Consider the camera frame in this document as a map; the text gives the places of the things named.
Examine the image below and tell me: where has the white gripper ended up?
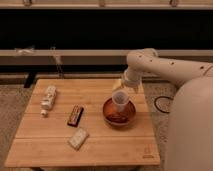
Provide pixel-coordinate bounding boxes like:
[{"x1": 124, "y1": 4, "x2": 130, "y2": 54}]
[{"x1": 112, "y1": 68, "x2": 142, "y2": 94}]

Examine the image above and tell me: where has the translucent white ceramic cup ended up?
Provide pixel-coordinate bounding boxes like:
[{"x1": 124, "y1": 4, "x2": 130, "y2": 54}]
[{"x1": 112, "y1": 90, "x2": 129, "y2": 112}]

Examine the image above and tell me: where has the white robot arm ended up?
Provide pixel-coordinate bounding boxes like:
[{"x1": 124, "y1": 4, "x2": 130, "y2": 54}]
[{"x1": 121, "y1": 48, "x2": 213, "y2": 171}]

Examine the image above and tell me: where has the orange ceramic bowl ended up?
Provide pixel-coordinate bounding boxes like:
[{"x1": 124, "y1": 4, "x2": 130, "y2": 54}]
[{"x1": 103, "y1": 98, "x2": 136, "y2": 127}]

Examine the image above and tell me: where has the dark brown snack bar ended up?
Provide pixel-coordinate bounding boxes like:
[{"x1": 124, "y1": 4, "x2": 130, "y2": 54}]
[{"x1": 67, "y1": 105, "x2": 84, "y2": 127}]

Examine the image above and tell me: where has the pale wrapped snack packet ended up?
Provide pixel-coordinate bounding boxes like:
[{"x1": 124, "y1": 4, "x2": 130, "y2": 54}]
[{"x1": 68, "y1": 128, "x2": 89, "y2": 150}]

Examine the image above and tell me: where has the wooden table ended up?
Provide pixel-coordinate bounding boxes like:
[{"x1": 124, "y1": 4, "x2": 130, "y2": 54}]
[{"x1": 5, "y1": 79, "x2": 160, "y2": 167}]

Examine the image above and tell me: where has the white squeeze tube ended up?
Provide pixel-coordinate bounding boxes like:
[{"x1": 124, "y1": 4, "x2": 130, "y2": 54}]
[{"x1": 41, "y1": 85, "x2": 57, "y2": 117}]

